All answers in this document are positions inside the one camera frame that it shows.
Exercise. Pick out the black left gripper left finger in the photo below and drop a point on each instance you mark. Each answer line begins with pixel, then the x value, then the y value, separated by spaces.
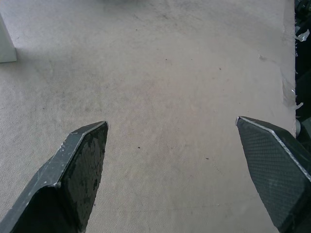
pixel 73 174

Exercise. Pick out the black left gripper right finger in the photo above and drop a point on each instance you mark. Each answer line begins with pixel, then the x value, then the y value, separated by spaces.
pixel 274 174

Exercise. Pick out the clear tape strip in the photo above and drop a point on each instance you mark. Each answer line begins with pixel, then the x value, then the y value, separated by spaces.
pixel 302 34
pixel 290 95

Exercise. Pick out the white box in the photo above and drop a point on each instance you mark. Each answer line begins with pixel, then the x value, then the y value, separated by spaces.
pixel 6 41

